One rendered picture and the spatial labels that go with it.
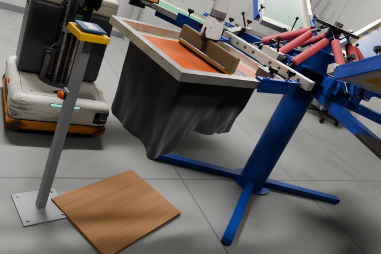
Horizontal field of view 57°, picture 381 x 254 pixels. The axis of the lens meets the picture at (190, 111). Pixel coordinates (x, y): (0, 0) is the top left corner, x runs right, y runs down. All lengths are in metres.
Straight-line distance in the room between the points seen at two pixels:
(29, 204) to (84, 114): 0.73
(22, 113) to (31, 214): 0.69
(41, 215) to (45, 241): 0.16
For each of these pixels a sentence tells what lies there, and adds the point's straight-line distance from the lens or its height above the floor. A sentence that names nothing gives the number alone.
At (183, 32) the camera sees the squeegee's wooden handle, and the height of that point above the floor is 1.01.
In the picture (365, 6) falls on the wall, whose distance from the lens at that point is 6.22.
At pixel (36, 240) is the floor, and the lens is 1.84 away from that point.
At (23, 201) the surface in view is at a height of 0.01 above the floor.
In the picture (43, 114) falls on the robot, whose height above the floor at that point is 0.18.
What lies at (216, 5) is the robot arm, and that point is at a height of 1.21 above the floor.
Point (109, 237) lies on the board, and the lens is 1.90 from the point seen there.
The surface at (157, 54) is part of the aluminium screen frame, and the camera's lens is 1.40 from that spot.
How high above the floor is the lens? 1.36
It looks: 22 degrees down
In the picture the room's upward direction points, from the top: 24 degrees clockwise
